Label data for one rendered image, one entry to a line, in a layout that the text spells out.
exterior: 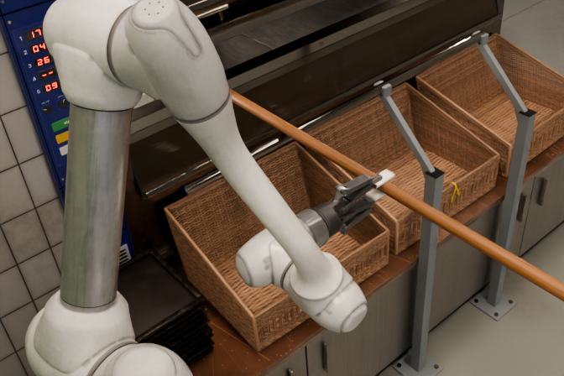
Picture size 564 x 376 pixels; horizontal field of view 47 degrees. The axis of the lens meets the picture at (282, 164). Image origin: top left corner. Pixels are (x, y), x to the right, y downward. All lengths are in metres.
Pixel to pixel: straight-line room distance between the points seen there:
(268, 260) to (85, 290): 0.36
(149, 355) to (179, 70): 0.49
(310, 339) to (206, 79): 1.23
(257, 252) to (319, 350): 0.85
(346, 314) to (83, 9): 0.70
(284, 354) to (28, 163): 0.91
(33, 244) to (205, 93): 1.12
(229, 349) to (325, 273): 0.85
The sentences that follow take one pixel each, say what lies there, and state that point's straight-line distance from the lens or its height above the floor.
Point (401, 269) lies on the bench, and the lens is 2.21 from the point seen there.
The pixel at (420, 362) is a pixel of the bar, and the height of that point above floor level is 0.06.
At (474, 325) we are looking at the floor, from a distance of 2.85.
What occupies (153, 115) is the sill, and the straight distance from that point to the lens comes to 1.95.
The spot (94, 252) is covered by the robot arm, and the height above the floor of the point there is 1.40.
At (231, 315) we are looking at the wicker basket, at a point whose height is 0.63.
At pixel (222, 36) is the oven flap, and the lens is 1.81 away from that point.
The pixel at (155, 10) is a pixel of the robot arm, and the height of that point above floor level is 1.82.
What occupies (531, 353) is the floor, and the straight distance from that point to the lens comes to 2.81.
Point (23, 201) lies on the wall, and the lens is 1.89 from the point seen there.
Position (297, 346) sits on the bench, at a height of 0.58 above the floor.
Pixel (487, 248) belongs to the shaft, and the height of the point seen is 1.20.
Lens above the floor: 2.15
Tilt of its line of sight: 36 degrees down
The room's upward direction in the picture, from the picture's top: 5 degrees counter-clockwise
